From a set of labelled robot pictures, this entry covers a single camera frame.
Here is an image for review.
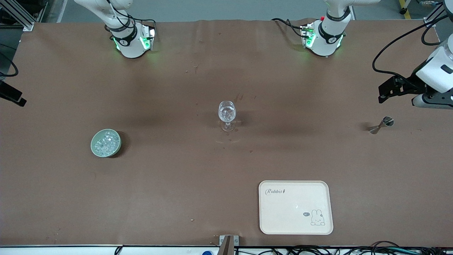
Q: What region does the steel double jigger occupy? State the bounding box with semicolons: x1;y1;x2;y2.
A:
369;116;394;135

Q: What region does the heap of clear ice cubes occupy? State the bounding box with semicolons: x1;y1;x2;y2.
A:
95;131;119;156

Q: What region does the clear stemmed wine glass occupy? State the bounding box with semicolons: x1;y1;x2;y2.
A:
218;101;237;132

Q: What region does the green round bowl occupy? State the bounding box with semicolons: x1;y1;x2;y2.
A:
91;129;122;158

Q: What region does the metal base connector box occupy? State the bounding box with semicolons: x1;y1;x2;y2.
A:
140;25;157;51
300;23;316;49

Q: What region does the cream rabbit print tray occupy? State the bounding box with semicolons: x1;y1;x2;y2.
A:
259;180;334;235

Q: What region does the brown table cover mat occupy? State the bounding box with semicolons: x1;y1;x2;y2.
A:
0;18;453;247

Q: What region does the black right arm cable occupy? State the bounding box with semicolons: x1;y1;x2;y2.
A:
0;44;19;77

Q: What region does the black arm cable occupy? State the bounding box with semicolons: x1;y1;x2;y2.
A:
372;3;453;77
0;44;19;77

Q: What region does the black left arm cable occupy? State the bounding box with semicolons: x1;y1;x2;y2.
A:
372;3;453;77

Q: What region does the aluminium frame profile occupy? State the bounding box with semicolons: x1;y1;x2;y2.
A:
423;2;447;28
0;0;48;32

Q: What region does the black base cable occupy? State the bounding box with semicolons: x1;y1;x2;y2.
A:
132;17;157;30
271;18;305;39

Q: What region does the tangled black cable bundle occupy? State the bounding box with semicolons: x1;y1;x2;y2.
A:
234;241;453;255

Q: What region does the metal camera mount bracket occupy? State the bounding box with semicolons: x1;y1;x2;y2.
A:
219;235;239;255

